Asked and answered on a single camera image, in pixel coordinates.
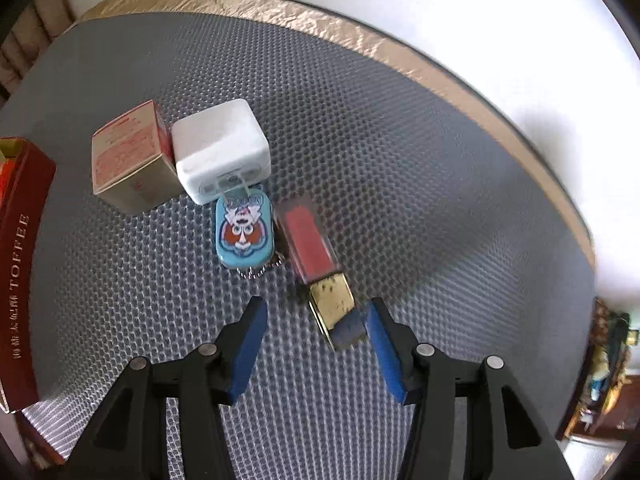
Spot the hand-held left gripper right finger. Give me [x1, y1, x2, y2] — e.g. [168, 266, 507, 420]
[364, 297, 575, 480]

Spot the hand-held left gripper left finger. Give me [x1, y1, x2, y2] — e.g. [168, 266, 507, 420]
[62, 296, 268, 480]

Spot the gold and red lighter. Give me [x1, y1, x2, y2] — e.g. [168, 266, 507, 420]
[275, 195, 368, 352]

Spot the red tin box gold inside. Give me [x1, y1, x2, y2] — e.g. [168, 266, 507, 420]
[0, 137, 57, 413]

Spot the blue face print tin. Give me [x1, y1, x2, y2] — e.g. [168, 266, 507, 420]
[215, 187, 290, 279]

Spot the grey mesh mat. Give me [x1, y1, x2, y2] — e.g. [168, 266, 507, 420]
[0, 7, 596, 480]

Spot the white charger plug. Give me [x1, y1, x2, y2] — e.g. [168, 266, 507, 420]
[171, 98, 272, 206]

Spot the small beige cardboard box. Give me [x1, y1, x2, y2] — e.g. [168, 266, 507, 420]
[91, 100, 185, 215]

